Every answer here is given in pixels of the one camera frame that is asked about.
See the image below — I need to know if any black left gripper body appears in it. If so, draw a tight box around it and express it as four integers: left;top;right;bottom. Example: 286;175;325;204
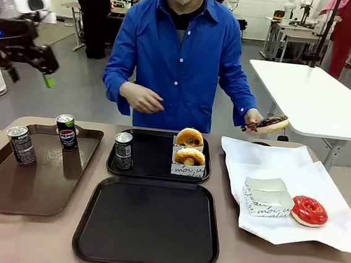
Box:
0;38;62;76

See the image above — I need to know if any white printed paper donut box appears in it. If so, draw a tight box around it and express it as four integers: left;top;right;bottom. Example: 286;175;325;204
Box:
171;134;206;155
170;151;207;179
243;175;290;196
240;184;296;221

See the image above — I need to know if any yellow sprinkled donut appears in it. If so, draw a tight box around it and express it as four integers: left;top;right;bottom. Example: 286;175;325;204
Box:
175;126;206;150

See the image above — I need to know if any chocolate sprinkled donut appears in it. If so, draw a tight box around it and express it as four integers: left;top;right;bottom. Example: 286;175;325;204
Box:
240;111;290;137

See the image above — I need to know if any person's left forearm blue sleeve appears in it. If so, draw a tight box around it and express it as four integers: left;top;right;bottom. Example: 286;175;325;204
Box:
216;76;261;129

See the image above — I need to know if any person's right forearm blue sleeve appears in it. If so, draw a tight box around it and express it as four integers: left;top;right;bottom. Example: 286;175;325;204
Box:
98;68;137;118

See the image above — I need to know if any person's right hand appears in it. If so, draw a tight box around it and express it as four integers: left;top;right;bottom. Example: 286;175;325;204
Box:
117;81;167;116

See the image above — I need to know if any person's left hand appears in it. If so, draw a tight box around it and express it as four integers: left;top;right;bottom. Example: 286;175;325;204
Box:
242;108;267;136

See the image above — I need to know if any black Pepsi can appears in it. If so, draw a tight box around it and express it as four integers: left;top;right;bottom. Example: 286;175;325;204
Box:
3;124;41;168
53;113;82;153
111;131;137;171

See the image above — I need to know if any grey background desk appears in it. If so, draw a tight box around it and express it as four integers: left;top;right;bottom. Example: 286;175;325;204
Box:
57;1;90;53

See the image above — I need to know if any person in black clothes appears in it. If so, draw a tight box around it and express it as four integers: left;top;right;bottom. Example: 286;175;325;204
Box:
64;0;113;61

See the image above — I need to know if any brown plastic serving tray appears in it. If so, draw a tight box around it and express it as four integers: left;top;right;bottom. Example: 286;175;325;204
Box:
0;119;105;223

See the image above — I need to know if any person in blue shirt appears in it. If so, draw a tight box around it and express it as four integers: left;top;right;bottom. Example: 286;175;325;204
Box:
97;0;268;139

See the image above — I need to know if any white paper sheet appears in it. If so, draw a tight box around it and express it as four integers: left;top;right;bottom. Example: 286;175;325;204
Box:
211;136;351;253

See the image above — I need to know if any white background lab table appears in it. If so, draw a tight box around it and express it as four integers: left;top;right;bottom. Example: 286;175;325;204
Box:
261;15;333;68

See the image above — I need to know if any black stand pole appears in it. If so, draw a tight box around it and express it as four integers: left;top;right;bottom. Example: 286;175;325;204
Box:
311;0;345;70

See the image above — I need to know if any red glazed donut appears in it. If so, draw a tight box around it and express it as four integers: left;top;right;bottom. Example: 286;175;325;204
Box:
289;194;331;230

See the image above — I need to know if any person in red clothes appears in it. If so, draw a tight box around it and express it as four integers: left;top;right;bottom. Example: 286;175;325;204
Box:
312;0;351;80

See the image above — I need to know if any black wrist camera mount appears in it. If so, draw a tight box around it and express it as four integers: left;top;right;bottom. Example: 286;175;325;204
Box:
0;17;40;51

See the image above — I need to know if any glazed ring donut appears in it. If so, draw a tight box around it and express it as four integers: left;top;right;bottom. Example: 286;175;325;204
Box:
174;147;207;168

